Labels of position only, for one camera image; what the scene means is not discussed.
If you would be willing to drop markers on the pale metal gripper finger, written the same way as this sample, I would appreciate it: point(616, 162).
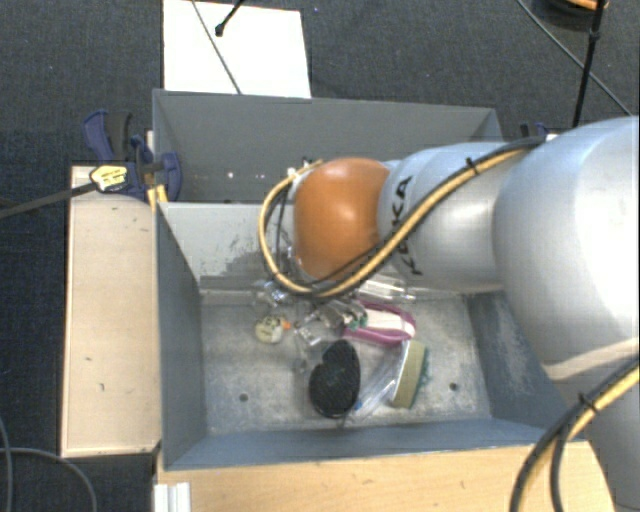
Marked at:
point(309, 336)

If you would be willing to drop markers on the small cream toy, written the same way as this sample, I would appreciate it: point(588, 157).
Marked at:
point(269, 329)

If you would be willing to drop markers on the black heart-shaped mesh pad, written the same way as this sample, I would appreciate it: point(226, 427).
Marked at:
point(335, 382)

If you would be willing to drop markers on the clear glass thing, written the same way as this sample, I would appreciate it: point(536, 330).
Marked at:
point(270, 292)

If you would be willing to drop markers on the grey metal bin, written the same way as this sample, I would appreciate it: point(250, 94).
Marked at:
point(250, 380)

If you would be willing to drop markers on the clear plastic bag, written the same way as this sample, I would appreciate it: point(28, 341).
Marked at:
point(381, 384)

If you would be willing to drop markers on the yellow and green sponge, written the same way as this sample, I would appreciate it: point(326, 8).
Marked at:
point(409, 375)

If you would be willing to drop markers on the pale wood flat board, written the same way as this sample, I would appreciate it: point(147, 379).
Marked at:
point(110, 325)

